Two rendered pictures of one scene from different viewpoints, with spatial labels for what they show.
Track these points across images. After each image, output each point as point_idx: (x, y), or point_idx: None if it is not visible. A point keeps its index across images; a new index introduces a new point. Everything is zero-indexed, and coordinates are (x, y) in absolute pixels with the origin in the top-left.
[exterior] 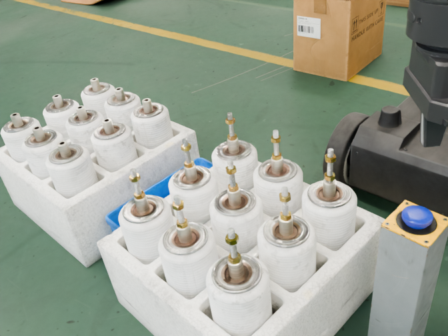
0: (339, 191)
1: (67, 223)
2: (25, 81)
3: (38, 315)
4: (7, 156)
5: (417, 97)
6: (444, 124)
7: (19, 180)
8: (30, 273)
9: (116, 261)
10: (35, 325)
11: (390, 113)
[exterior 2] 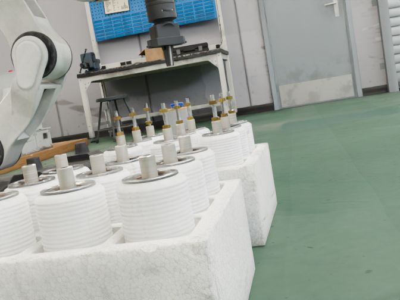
0: (147, 136)
1: (243, 199)
2: None
3: (330, 257)
4: (196, 227)
5: (173, 40)
6: (186, 42)
7: (227, 216)
8: (306, 284)
9: (256, 163)
10: (337, 253)
11: (38, 156)
